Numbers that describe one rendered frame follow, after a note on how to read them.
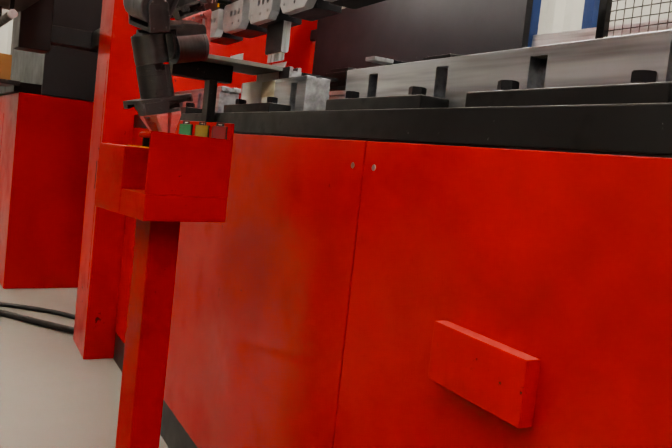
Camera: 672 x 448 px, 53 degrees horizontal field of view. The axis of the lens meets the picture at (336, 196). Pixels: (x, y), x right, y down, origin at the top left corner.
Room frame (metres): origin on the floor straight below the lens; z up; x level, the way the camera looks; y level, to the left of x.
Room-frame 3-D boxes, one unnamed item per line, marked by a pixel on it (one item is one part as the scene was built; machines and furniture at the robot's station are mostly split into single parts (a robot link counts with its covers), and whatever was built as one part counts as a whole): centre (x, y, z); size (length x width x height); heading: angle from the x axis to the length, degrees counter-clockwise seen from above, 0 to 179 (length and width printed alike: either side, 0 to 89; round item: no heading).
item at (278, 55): (1.69, 0.19, 1.07); 0.10 x 0.02 x 0.10; 29
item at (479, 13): (2.15, -0.14, 1.12); 1.13 x 0.02 x 0.44; 29
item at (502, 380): (0.72, -0.18, 0.59); 0.15 x 0.02 x 0.07; 29
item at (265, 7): (1.71, 0.20, 1.20); 0.15 x 0.09 x 0.17; 29
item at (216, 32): (2.06, 0.40, 1.20); 0.15 x 0.09 x 0.17; 29
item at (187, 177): (1.23, 0.32, 0.75); 0.20 x 0.16 x 0.18; 42
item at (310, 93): (1.64, 0.16, 0.92); 0.39 x 0.06 x 0.10; 29
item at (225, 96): (2.17, 0.46, 0.92); 0.50 x 0.06 x 0.10; 29
